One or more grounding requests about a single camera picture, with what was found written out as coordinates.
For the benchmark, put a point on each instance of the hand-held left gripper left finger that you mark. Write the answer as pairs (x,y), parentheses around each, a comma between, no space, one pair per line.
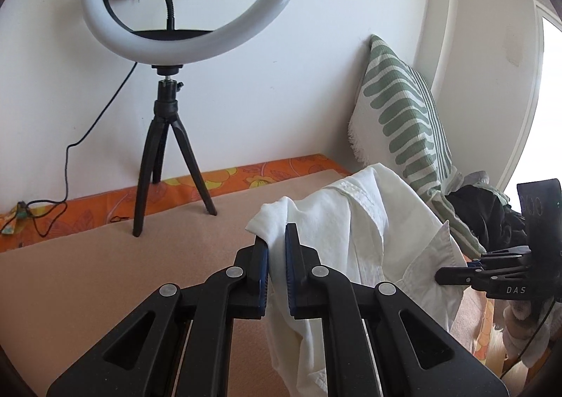
(263,265)

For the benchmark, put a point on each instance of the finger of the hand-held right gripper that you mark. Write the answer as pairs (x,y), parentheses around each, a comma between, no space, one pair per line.
(505,257)
(456,277)

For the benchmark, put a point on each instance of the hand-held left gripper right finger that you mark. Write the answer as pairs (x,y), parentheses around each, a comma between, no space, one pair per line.
(289,274)

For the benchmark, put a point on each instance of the white long-sleeved shirt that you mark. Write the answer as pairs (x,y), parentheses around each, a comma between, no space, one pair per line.
(342,221)

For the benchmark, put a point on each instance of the person's right hand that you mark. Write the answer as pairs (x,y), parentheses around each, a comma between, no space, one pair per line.
(522,335)

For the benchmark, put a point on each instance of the black cloth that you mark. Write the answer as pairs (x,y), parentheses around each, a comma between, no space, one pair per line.
(491,212)

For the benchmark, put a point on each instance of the white framed window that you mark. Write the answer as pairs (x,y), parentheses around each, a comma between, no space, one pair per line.
(549,116)

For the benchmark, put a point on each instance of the orange floral sheet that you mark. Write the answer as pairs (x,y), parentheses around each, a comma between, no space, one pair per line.
(109,204)

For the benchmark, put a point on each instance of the green striped white cushion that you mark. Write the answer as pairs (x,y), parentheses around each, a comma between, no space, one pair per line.
(395,107)

